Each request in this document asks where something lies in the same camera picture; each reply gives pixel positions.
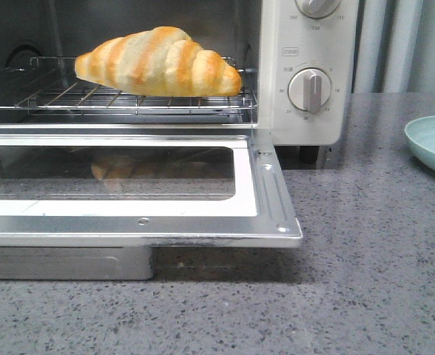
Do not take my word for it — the oven glass door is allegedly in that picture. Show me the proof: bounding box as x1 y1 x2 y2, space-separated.
0 125 303 280

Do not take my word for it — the golden croissant bread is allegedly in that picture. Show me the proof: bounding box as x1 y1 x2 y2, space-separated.
75 26 242 97

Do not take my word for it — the timer knob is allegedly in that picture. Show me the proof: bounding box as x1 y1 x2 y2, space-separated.
288 68 331 114

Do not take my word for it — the grey curtain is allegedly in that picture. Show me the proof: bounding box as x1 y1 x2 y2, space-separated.
353 1 435 93

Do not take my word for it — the white Toshiba toaster oven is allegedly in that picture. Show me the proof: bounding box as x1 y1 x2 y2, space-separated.
0 1 359 162

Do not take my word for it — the metal wire oven rack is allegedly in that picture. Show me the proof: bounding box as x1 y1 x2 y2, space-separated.
0 56 257 115

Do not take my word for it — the temperature knob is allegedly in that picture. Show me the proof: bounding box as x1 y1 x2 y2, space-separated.
296 0 341 18

